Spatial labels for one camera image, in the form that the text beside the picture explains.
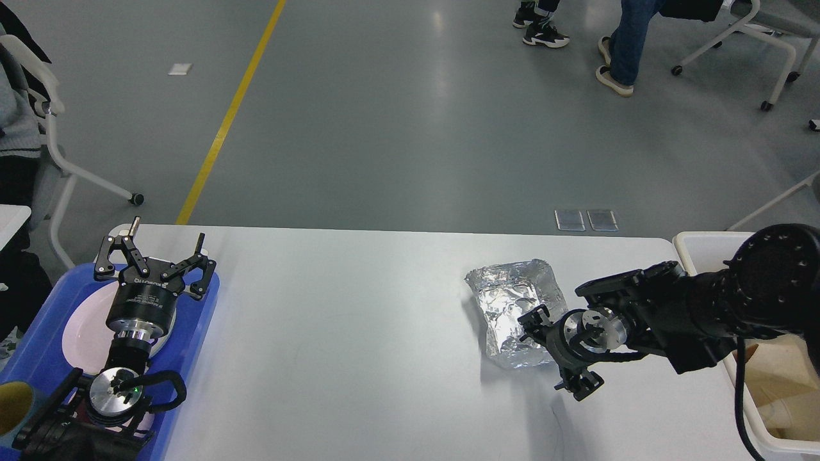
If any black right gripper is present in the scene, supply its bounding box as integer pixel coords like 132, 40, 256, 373
518, 304, 632, 401

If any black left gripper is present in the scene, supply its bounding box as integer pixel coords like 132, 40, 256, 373
93, 216, 217, 339

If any aluminium foil tray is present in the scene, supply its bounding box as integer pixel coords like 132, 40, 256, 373
464, 259, 568, 369

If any pink plate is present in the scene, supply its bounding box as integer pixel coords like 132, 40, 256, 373
61, 282, 177, 375

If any brown paper bag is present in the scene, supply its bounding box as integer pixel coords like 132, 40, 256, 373
744, 336, 819, 442

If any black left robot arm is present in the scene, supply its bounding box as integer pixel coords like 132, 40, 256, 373
2, 218, 219, 460

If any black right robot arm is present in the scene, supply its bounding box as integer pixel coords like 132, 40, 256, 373
518, 223, 819, 460

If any seated person grey cardigan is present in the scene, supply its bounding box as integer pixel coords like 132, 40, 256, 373
1, 47, 52, 339

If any left metal floor plate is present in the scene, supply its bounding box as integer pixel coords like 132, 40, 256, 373
554, 209, 586, 232

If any metal floor plate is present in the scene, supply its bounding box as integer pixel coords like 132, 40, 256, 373
554, 209, 586, 232
586, 209, 619, 232

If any right metal floor plate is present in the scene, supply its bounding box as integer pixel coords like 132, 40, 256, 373
586, 209, 619, 232

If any blue plastic tray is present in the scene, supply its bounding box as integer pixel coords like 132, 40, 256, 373
2, 263, 220, 460

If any white paper on floor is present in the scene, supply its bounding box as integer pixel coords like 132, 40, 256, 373
167, 62, 192, 76

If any white chair left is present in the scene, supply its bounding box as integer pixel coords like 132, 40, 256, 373
2, 35, 144, 270

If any white chair leg right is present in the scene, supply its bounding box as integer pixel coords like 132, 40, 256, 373
725, 170, 819, 232

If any person in blue jeans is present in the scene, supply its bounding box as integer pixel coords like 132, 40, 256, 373
594, 1, 665, 97

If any person in black trousers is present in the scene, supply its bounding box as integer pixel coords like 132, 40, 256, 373
512, 1, 570, 49

